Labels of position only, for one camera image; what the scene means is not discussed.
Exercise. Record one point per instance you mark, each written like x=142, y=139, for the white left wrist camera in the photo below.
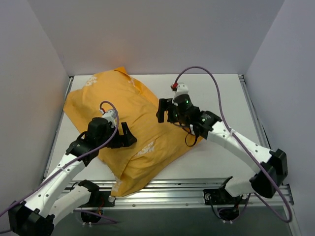
x=110, y=116

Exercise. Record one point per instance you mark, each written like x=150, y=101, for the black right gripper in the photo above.
x=168, y=112

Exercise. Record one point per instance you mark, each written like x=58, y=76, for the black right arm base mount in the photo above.
x=218, y=197

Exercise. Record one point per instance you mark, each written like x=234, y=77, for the yellow Mickey Mouse pillowcase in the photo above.
x=158, y=144

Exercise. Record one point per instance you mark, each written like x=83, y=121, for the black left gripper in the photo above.
x=122, y=137

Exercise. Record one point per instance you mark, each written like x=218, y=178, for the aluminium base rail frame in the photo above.
x=173, y=203

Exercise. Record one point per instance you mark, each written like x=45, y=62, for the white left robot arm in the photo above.
x=40, y=211

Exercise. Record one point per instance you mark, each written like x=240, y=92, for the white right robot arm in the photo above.
x=269, y=167

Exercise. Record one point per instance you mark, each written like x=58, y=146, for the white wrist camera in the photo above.
x=179, y=89
x=110, y=116

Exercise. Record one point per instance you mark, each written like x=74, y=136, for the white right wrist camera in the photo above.
x=179, y=89

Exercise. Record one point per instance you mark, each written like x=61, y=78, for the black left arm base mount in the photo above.
x=103, y=196

